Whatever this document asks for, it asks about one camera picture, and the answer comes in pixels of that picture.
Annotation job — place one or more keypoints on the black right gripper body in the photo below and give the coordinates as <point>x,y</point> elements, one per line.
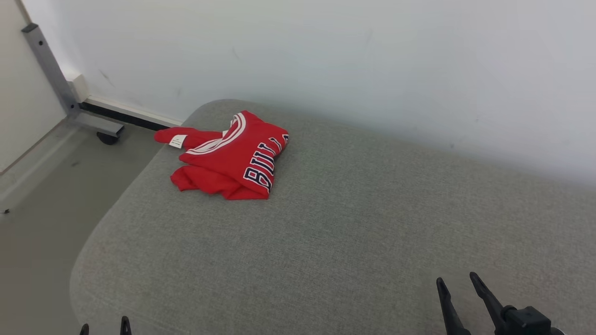
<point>526,323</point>

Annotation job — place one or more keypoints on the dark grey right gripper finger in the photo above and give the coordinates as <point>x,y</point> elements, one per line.
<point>451,316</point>
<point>489,300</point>

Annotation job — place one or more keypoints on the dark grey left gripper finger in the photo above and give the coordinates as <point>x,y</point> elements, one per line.
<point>84,330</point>
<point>125,328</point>

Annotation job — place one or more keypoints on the red Bulls jersey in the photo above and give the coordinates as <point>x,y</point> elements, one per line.
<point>223,160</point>

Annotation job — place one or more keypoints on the grey fabric sofa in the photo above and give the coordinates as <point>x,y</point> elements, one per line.
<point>349,223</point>

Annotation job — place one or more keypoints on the black caster wheel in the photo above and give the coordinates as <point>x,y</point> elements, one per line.
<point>108,138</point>

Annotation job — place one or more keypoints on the white wall baseboard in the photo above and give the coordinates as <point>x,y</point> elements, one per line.
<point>130,110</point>

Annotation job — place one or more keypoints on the grey metal post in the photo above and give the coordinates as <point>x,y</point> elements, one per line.
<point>46,60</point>

